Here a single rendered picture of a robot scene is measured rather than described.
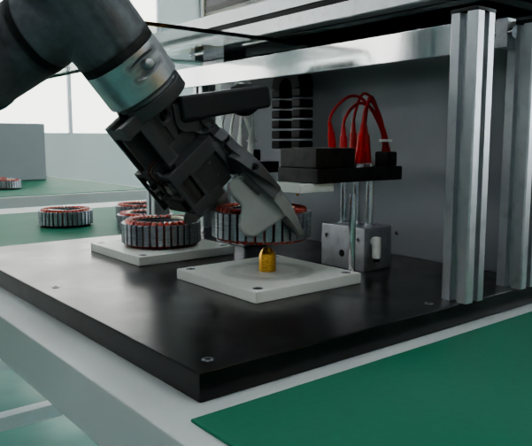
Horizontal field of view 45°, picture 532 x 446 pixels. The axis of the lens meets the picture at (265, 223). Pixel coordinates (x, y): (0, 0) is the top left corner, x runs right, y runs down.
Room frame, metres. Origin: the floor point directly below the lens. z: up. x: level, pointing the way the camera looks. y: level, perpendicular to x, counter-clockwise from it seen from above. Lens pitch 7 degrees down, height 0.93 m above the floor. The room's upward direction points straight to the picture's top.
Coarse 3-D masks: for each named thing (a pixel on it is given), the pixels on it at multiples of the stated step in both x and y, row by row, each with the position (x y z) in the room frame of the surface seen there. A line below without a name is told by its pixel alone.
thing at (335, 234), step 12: (324, 228) 0.81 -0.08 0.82; (336, 228) 0.80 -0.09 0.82; (348, 228) 0.78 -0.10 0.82; (360, 228) 0.76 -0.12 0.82; (372, 228) 0.77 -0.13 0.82; (384, 228) 0.78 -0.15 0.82; (324, 240) 0.81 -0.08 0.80; (336, 240) 0.80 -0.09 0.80; (348, 240) 0.78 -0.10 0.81; (360, 240) 0.76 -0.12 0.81; (384, 240) 0.78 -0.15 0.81; (324, 252) 0.81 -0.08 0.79; (336, 252) 0.80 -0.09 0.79; (348, 252) 0.78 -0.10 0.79; (360, 252) 0.76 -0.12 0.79; (384, 252) 0.78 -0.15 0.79; (336, 264) 0.80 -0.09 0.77; (360, 264) 0.76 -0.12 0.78; (372, 264) 0.77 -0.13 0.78; (384, 264) 0.78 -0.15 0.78
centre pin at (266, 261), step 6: (264, 252) 0.71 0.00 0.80; (270, 252) 0.71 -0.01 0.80; (258, 258) 0.71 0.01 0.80; (264, 258) 0.70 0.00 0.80; (270, 258) 0.70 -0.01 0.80; (258, 264) 0.71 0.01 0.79; (264, 264) 0.70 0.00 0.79; (270, 264) 0.70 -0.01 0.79; (258, 270) 0.71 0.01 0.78; (264, 270) 0.70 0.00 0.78; (270, 270) 0.70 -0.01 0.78
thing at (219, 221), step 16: (224, 208) 0.69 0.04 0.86; (240, 208) 0.73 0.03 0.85; (304, 208) 0.70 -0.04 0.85; (224, 224) 0.67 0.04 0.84; (304, 224) 0.68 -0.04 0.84; (224, 240) 0.68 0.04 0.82; (240, 240) 0.66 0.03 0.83; (256, 240) 0.65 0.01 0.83; (272, 240) 0.66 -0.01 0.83; (288, 240) 0.66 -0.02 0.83; (304, 240) 0.69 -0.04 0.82
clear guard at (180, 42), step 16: (160, 32) 0.80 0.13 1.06; (176, 32) 0.80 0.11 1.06; (192, 32) 0.80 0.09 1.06; (208, 32) 0.81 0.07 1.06; (224, 32) 0.82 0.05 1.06; (176, 48) 0.93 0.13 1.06; (192, 48) 0.93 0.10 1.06; (208, 48) 0.93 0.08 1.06; (224, 48) 0.93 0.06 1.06; (240, 48) 0.93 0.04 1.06; (256, 48) 0.93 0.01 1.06; (272, 48) 0.93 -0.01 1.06; (288, 48) 0.93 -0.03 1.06
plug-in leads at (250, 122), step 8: (232, 120) 0.98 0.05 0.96; (240, 120) 0.97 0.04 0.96; (248, 120) 1.01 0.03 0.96; (232, 128) 0.98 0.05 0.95; (240, 128) 0.97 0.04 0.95; (248, 128) 1.02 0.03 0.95; (232, 136) 0.98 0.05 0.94; (240, 136) 0.96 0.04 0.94; (240, 144) 0.96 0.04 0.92; (248, 144) 0.98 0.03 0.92; (256, 152) 1.02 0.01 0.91
